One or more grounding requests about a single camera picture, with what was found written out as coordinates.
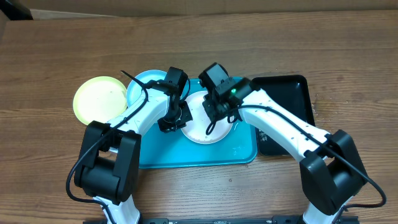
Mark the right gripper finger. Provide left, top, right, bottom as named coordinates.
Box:
left=202, top=95, right=219, bottom=122
left=224, top=108, right=243, bottom=123

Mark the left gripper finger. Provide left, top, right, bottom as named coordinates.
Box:
left=178, top=101, right=193, bottom=127
left=157, top=119, right=182, bottom=133

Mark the white pink-rimmed plate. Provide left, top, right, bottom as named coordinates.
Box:
left=182, top=91, right=233, bottom=144

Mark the light blue plate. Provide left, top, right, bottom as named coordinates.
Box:
left=126, top=70, right=167, bottom=107

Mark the yellow-green plate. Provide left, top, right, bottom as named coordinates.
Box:
left=73, top=76, right=127, bottom=125

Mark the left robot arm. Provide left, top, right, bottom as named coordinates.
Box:
left=66, top=83, right=192, bottom=223

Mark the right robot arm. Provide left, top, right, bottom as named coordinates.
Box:
left=200, top=78, right=369, bottom=223

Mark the teal plastic tray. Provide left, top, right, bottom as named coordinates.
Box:
left=136, top=77, right=259, bottom=170

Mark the black rectangular water tray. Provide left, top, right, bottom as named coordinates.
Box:
left=252, top=75, right=315, bottom=156

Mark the black corner object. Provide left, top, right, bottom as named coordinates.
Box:
left=0, top=0, right=33, bottom=21

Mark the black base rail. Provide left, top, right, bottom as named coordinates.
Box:
left=83, top=215, right=360, bottom=224

